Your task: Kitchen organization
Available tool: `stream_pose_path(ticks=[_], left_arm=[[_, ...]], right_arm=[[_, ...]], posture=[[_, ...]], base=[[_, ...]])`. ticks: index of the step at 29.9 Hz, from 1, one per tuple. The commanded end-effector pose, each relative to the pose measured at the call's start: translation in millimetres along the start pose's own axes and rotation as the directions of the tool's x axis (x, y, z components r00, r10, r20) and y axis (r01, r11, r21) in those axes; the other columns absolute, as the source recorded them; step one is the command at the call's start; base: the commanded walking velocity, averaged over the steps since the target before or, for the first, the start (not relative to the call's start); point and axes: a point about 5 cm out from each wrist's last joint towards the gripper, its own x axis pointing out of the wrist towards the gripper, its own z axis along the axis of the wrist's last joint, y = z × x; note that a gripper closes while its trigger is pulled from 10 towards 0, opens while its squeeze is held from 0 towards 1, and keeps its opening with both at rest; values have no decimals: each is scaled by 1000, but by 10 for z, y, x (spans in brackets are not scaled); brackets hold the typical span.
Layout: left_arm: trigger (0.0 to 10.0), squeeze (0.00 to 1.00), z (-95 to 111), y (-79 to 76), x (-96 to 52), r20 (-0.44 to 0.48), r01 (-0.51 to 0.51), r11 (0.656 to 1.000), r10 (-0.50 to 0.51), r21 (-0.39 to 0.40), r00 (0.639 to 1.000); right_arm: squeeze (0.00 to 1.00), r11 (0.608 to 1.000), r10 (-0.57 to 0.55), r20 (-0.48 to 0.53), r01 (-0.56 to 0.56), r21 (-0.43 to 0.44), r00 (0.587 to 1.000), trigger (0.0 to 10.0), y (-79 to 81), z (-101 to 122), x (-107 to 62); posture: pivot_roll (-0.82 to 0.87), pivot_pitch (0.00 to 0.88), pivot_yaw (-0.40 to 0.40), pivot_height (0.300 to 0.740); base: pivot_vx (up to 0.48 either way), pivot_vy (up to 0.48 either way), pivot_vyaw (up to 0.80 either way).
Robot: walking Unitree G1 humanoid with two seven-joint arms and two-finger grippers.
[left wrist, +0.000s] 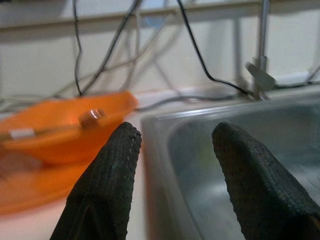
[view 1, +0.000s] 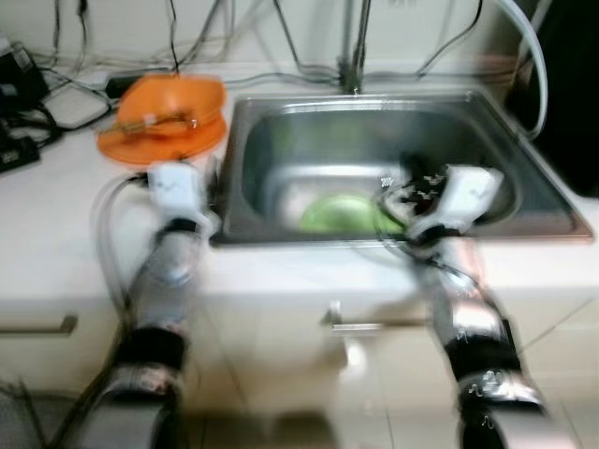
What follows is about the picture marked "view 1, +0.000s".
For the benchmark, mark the steel faucet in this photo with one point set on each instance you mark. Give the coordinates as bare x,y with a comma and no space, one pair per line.
354,75

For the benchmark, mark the black charger box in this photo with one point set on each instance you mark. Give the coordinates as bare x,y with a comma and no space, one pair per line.
21,79

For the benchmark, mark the white kitchen cabinet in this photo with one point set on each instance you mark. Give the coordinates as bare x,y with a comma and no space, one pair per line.
262,355

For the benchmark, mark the black power strip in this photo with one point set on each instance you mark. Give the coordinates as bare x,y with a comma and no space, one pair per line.
19,154

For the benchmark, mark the stainless steel sink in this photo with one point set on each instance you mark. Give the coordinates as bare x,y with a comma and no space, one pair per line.
281,140

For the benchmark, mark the white flat device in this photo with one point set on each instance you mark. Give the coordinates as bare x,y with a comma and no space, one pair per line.
80,108

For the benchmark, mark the green plate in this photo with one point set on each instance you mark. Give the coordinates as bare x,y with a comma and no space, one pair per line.
346,215

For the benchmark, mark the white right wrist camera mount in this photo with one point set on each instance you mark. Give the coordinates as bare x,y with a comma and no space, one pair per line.
468,196

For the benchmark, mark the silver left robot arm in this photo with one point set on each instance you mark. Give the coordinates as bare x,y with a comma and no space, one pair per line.
164,271

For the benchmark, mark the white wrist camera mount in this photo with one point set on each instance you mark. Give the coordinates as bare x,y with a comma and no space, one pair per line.
468,196
178,192

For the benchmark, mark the orange plastic bowl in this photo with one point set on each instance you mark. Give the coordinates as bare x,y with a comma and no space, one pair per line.
178,94

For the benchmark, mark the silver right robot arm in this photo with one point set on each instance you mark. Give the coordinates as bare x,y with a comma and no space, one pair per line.
468,318

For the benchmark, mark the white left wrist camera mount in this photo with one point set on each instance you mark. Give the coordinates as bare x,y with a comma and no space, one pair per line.
178,192

